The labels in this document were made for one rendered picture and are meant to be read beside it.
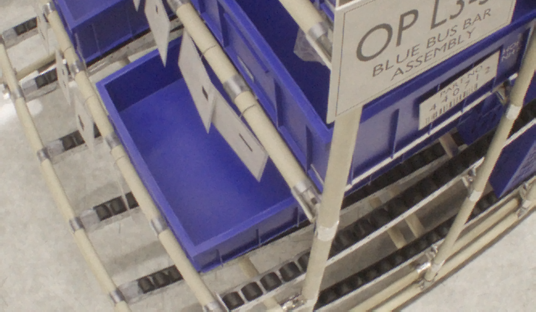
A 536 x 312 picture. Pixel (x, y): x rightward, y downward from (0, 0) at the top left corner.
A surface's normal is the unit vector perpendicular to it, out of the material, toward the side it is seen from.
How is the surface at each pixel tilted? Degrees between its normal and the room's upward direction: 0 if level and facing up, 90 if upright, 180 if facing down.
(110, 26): 90
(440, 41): 90
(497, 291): 0
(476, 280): 0
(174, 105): 3
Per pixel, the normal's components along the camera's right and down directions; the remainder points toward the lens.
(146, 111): -0.04, -0.44
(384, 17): 0.50, 0.77
